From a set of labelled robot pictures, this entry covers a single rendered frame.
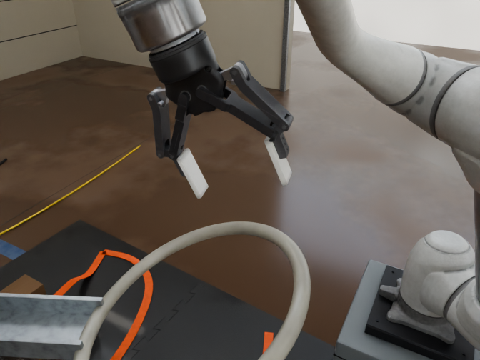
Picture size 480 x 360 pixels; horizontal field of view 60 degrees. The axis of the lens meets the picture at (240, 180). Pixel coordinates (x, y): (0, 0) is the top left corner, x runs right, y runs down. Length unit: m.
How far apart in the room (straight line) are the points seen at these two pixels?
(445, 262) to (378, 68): 0.65
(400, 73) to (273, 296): 1.94
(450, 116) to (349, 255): 2.17
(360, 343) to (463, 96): 0.82
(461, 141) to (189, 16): 0.44
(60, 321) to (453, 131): 0.85
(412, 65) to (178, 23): 0.39
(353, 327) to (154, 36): 1.07
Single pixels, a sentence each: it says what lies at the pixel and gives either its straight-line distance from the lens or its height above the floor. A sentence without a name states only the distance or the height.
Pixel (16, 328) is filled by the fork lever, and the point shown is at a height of 1.07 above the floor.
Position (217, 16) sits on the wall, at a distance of 5.83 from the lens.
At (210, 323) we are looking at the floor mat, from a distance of 2.33.
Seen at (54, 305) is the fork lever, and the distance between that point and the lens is 1.03.
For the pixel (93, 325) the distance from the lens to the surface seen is 0.96.
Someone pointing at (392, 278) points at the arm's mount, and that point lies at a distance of 1.46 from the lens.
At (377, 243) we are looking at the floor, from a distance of 2.96.
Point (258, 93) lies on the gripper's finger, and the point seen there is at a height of 1.64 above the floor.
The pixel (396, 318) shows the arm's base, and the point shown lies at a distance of 1.32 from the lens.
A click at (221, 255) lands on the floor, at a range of 2.73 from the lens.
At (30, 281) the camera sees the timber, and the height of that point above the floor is 0.11.
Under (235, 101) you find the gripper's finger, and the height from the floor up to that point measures 1.63.
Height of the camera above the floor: 1.80
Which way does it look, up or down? 31 degrees down
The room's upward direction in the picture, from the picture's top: straight up
